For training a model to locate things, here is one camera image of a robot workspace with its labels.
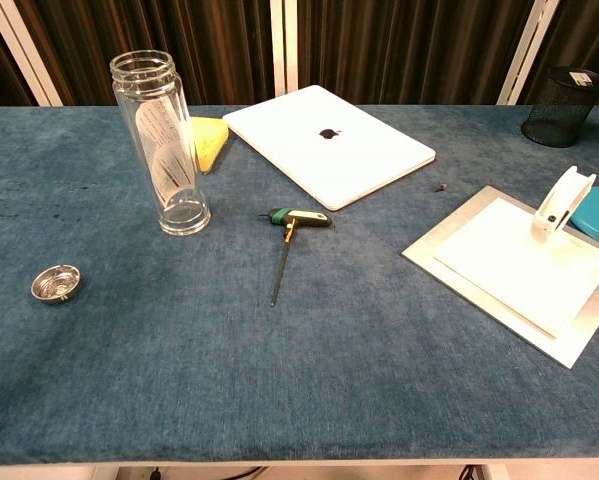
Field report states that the small metal strainer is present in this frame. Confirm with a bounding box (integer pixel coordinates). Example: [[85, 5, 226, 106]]
[[30, 263, 84, 304]]

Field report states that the white closed laptop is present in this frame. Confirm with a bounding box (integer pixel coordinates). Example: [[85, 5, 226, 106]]
[[221, 84, 437, 212]]

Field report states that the white square tray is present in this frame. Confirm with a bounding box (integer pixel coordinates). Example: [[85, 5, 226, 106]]
[[401, 185, 599, 370]]

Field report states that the yellow sponge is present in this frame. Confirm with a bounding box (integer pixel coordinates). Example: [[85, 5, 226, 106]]
[[188, 116, 230, 176]]

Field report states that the blue table cloth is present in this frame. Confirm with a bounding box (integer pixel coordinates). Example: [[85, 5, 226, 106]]
[[0, 104, 599, 464]]

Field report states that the clear glass bottle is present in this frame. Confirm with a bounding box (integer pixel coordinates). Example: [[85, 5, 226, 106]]
[[109, 49, 213, 236]]

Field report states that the white square board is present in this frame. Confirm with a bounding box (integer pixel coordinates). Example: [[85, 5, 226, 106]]
[[432, 197, 599, 341]]

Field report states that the dark pleated curtain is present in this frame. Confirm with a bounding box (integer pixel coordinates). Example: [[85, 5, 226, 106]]
[[0, 0, 599, 107]]

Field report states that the white plastic stand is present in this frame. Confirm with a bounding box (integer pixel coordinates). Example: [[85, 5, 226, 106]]
[[530, 165, 598, 246]]

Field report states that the black mesh pen holder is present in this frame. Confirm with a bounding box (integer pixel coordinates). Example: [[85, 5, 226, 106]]
[[521, 66, 599, 149]]

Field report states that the T-handle hex key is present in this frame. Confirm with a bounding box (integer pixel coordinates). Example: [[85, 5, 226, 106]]
[[259, 207, 334, 308]]

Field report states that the white upright frame post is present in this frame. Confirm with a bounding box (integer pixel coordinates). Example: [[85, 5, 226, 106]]
[[270, 0, 300, 97]]

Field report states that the black cable bundle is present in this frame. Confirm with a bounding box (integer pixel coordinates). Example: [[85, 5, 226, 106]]
[[217, 465, 271, 480]]

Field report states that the white slanted frame post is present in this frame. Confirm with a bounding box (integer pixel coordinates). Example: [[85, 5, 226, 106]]
[[496, 0, 560, 106], [0, 0, 64, 107]]

